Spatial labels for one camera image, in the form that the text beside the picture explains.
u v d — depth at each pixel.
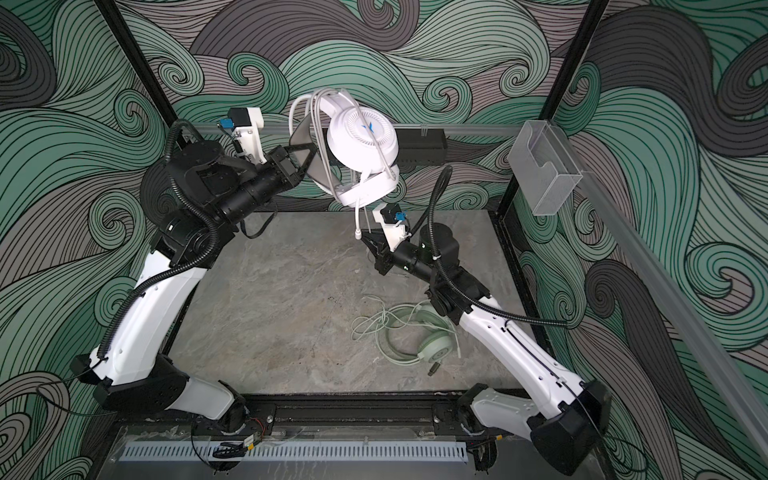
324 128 0.42
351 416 0.74
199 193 0.38
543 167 0.79
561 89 0.84
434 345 0.78
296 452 0.70
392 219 0.52
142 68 0.80
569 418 0.37
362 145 0.36
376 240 0.58
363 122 0.37
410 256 0.56
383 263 0.60
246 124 0.46
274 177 0.46
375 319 0.82
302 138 0.50
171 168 0.36
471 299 0.47
